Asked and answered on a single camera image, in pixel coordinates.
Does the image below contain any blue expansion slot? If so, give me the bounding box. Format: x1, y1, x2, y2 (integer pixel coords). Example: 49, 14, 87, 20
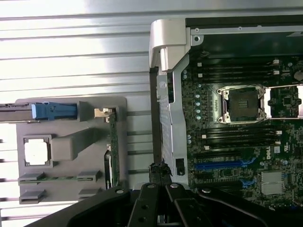
194, 161, 242, 170

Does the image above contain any black expansion slot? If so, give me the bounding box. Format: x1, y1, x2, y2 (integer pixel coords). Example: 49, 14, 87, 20
195, 151, 242, 159

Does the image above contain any green motherboard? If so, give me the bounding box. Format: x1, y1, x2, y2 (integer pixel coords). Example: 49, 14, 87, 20
182, 56, 303, 209

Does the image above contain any open grey pc case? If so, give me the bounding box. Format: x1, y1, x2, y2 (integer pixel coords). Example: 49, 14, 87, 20
148, 17, 303, 213

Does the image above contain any green ram stick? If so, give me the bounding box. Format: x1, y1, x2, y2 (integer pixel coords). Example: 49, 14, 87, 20
19, 175, 100, 183

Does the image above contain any silver chipset heatsink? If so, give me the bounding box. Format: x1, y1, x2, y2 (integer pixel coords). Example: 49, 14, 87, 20
261, 171, 287, 195

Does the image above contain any grey parts rack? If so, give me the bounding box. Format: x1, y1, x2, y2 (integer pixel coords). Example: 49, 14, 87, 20
15, 96, 129, 205

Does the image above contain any cpu socket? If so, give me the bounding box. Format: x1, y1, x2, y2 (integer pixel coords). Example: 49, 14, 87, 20
217, 85, 267, 123

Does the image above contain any silver cpu chip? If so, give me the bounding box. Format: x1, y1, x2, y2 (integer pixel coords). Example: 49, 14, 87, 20
24, 139, 50, 165

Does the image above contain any hard disk blue caddy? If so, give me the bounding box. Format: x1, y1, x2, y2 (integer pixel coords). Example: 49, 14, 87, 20
0, 101, 79, 123

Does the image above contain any metal socket cover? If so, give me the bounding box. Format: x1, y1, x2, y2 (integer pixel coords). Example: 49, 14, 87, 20
264, 84, 303, 119

